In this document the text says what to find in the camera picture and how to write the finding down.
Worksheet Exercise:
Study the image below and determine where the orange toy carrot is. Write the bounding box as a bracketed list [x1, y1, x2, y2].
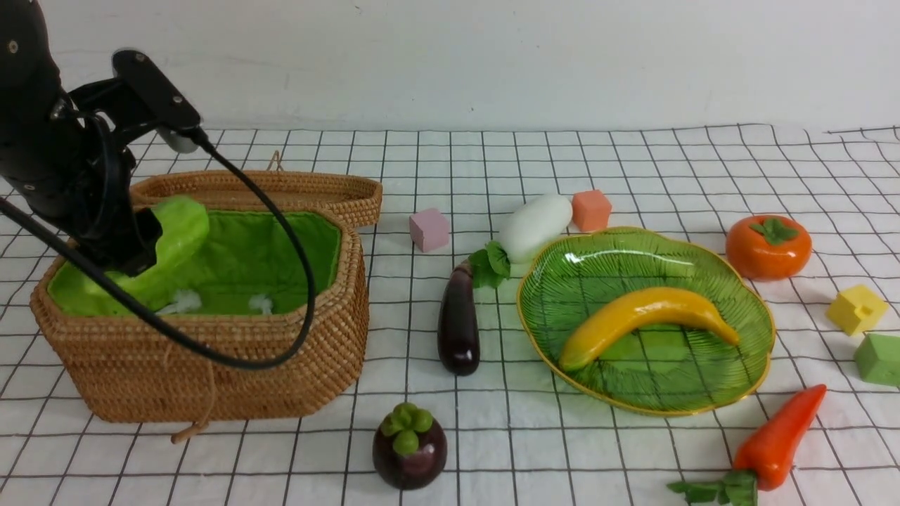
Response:
[667, 384, 828, 505]

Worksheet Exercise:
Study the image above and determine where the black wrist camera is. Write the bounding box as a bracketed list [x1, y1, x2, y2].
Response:
[70, 48, 202, 154]

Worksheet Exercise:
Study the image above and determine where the orange foam cube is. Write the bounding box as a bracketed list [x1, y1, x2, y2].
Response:
[572, 189, 612, 233]

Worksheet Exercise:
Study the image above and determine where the white toy radish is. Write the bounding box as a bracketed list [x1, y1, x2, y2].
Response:
[468, 193, 573, 288]

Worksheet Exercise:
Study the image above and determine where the yellow toy banana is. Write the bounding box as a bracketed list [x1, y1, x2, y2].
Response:
[558, 286, 740, 372]

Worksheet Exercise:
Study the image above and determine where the purple toy mangosteen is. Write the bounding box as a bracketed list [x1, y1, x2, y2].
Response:
[372, 401, 448, 491]

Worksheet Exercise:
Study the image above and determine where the pink foam cube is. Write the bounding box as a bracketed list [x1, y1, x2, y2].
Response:
[409, 207, 451, 253]

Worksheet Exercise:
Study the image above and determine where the woven wicker basket lid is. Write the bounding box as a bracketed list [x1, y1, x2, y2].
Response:
[131, 151, 383, 228]

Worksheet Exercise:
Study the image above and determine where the green foam block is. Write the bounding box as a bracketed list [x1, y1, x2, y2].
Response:
[853, 332, 899, 387]

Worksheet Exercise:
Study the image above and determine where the yellow foam block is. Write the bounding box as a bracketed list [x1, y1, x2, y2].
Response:
[825, 285, 890, 336]

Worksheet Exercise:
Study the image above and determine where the orange toy persimmon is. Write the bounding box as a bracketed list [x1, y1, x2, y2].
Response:
[724, 214, 813, 281]

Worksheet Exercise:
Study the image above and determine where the black cable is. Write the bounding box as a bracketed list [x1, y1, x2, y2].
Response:
[0, 126, 317, 371]

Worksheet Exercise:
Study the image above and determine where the white black grid tablecloth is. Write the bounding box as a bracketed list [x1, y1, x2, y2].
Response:
[1, 124, 899, 505]

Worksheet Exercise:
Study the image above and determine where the green glass leaf plate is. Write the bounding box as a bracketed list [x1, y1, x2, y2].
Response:
[517, 226, 777, 416]

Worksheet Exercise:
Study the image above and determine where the green toy cucumber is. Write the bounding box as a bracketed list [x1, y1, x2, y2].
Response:
[77, 195, 211, 313]

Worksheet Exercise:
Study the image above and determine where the dark purple toy eggplant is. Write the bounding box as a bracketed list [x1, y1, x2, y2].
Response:
[437, 260, 481, 377]

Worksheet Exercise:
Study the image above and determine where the woven wicker basket green lining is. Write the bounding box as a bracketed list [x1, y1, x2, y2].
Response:
[30, 205, 371, 424]

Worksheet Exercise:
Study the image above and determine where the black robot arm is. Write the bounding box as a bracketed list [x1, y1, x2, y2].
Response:
[1, 1, 162, 276]

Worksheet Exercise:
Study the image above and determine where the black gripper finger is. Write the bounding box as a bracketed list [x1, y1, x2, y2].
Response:
[120, 207, 163, 278]

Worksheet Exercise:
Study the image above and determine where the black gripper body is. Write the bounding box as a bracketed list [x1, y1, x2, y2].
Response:
[28, 112, 141, 271]

